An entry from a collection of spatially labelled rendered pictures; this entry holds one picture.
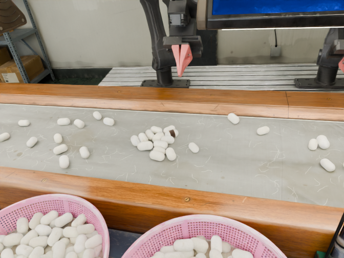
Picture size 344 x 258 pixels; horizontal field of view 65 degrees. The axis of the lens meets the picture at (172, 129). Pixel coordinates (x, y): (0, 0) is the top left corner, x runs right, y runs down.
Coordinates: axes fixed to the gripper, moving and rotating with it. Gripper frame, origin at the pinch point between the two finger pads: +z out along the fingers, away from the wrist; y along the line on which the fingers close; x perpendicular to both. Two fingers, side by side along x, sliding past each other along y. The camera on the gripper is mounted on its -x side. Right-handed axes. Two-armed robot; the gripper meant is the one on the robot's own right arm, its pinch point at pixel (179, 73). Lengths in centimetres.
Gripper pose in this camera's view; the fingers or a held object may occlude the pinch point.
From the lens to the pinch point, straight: 73.5
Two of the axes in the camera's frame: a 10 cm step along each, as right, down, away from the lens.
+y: 9.7, 0.6, -2.5
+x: 2.2, 2.7, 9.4
